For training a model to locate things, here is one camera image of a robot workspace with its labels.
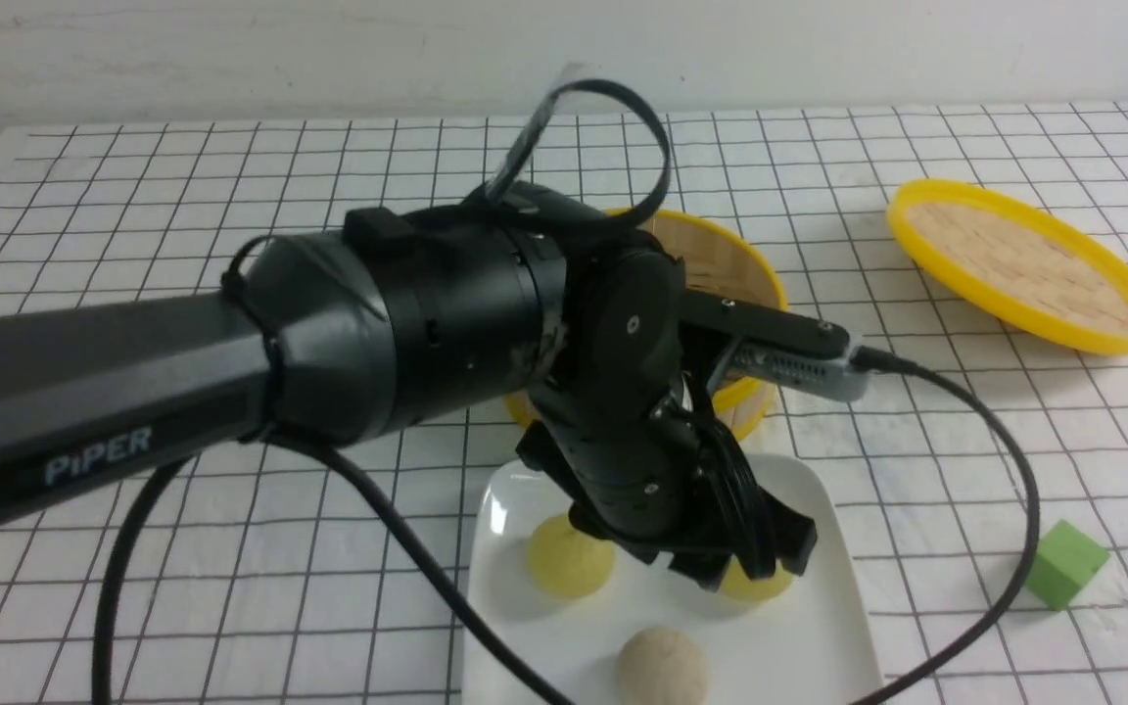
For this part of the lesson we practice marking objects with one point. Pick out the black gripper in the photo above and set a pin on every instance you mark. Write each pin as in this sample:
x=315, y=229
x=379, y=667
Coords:
x=628, y=432

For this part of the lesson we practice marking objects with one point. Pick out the yellow steamed bun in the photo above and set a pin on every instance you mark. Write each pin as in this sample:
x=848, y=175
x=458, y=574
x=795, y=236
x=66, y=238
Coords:
x=566, y=562
x=755, y=586

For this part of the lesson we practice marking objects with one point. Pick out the beige steamed bun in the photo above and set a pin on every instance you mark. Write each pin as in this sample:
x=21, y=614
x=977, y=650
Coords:
x=662, y=666

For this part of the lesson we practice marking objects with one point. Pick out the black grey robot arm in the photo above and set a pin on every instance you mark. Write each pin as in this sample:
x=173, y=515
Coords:
x=344, y=336

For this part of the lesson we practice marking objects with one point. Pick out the white square plate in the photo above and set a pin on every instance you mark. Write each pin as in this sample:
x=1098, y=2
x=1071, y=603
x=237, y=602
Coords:
x=812, y=644

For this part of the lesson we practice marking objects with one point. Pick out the bamboo steamer basket yellow rim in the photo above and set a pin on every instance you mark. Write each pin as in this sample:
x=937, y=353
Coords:
x=630, y=347

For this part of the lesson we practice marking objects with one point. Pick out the bamboo steamer lid yellow rim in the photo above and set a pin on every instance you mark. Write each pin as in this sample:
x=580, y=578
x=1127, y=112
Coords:
x=1019, y=264

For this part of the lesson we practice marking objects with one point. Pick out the green cube block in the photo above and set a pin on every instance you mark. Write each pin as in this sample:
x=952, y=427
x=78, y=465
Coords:
x=1065, y=562

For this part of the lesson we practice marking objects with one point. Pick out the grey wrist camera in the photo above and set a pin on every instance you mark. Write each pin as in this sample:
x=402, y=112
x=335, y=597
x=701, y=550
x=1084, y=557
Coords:
x=725, y=337

